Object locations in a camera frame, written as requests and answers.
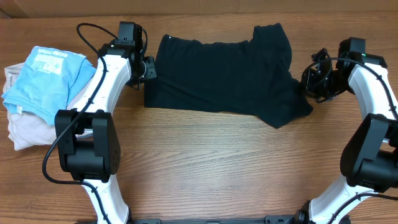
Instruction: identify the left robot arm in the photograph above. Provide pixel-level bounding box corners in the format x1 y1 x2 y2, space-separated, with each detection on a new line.
42 21 157 223

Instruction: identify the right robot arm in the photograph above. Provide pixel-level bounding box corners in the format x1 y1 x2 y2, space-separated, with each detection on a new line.
288 37 397 223

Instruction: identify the beige folded garment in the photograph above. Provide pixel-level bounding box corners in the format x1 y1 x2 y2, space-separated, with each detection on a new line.
2 63 94 151

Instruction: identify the dark navy t-shirt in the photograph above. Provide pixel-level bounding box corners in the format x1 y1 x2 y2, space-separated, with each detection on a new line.
144 23 313 128

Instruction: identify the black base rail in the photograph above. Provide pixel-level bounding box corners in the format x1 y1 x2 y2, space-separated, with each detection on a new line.
76 214 351 224

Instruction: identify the light blue folded t-shirt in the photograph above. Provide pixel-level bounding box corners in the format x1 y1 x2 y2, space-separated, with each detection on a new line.
2 46 96 125

